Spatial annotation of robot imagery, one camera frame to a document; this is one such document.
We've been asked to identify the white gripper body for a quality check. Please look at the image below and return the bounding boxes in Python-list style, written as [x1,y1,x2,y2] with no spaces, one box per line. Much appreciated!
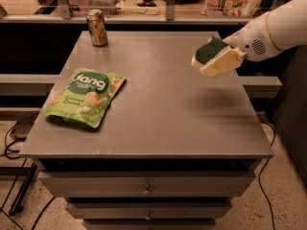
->
[231,12,281,62]

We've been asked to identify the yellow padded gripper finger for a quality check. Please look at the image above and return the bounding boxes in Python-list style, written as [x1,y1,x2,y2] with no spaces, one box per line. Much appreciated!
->
[200,46,247,77]
[223,30,244,46]

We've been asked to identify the green and yellow sponge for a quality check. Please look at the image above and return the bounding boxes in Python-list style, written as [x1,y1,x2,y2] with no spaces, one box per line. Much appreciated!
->
[191,36,228,77]

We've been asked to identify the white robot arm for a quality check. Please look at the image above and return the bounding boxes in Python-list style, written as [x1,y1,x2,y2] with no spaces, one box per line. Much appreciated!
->
[191,0,307,77]

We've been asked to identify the orange soda can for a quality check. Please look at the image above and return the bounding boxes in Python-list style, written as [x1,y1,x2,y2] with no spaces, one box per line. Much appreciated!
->
[86,9,107,47]

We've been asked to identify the printed snack bag background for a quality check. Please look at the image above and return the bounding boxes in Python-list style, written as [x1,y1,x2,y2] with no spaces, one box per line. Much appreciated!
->
[201,0,262,17]

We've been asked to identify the grey drawer cabinet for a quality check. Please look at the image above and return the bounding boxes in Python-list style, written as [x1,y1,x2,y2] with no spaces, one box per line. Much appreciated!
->
[22,32,272,230]

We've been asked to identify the green snack bag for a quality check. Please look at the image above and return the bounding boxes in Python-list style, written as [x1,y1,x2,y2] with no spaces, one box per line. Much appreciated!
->
[45,68,126,128]

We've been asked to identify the top drawer with knob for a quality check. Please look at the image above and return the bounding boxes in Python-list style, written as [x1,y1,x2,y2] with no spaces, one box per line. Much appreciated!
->
[38,172,255,198]

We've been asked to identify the drawer with knob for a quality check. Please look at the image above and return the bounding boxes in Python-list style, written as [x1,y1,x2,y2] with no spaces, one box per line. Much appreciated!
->
[66,201,231,219]
[38,172,255,198]

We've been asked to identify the black floor cable right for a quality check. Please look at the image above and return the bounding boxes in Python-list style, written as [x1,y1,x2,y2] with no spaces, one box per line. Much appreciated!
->
[257,120,277,230]

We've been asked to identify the grey metal rail frame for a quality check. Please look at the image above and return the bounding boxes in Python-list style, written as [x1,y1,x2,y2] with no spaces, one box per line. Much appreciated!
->
[0,0,252,25]

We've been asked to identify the black floor cables left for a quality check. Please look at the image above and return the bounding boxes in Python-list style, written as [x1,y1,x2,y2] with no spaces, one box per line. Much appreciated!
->
[0,112,57,230]

